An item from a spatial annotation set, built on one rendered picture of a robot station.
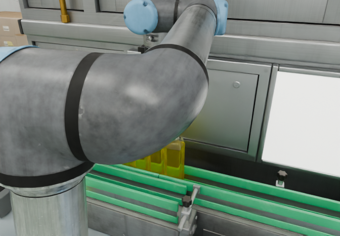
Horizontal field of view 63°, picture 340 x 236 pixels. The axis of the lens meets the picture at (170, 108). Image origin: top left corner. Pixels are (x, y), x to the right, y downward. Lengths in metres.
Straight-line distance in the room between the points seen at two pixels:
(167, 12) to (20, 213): 0.45
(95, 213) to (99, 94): 0.80
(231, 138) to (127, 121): 0.75
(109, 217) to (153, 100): 0.77
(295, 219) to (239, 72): 0.45
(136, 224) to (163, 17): 0.63
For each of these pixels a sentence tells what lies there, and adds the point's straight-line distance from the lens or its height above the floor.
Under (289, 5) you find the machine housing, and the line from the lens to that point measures 0.87.
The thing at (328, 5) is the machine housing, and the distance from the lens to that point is 0.88.
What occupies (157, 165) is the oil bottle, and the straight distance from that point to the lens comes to 0.93.
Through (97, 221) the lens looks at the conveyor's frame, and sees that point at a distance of 1.04.
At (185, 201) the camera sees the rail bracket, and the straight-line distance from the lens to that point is 0.79.
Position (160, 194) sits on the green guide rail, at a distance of 0.95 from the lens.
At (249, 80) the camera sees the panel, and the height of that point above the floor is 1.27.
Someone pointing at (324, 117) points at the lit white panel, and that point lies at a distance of 0.92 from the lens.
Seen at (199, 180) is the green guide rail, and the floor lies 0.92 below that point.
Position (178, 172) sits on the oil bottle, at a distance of 0.92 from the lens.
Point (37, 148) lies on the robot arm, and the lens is 0.30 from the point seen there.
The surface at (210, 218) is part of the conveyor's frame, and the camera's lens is 0.95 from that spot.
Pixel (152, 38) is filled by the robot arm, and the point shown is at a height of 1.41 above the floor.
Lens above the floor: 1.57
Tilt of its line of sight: 27 degrees down
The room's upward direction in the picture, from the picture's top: straight up
